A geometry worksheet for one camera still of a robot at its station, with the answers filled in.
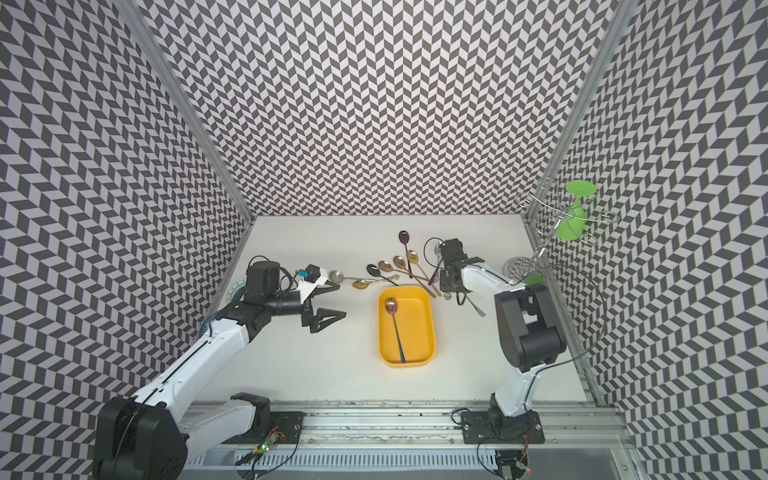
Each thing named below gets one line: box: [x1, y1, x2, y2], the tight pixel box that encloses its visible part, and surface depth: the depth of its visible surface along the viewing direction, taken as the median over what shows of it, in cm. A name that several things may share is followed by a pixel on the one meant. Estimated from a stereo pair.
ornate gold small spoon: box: [352, 274, 400, 289], surface depth 101 cm
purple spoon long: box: [399, 230, 413, 279], surface depth 114 cm
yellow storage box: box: [377, 285, 437, 368], surface depth 91 cm
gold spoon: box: [406, 250, 442, 297], surface depth 109 cm
